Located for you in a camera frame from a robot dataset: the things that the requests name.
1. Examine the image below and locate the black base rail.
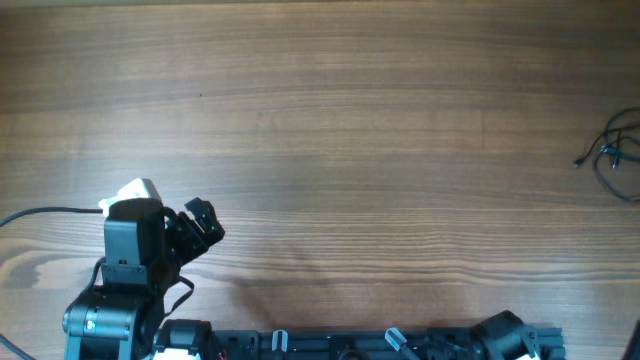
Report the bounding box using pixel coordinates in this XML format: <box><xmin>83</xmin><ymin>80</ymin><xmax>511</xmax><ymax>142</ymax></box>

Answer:
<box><xmin>154</xmin><ymin>319</ymin><xmax>566</xmax><ymax>360</ymax></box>

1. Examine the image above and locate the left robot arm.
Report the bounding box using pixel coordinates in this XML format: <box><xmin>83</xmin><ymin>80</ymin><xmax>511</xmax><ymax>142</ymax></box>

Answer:
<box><xmin>62</xmin><ymin>198</ymin><xmax>225</xmax><ymax>359</ymax></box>

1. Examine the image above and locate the black USB cable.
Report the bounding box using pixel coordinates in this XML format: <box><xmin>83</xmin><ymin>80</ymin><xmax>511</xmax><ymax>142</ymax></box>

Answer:
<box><xmin>572</xmin><ymin>106</ymin><xmax>640</xmax><ymax>204</ymax></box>

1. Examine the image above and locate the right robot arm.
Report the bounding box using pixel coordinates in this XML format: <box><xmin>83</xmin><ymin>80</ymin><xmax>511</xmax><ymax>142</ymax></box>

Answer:
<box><xmin>470</xmin><ymin>311</ymin><xmax>566</xmax><ymax>360</ymax></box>

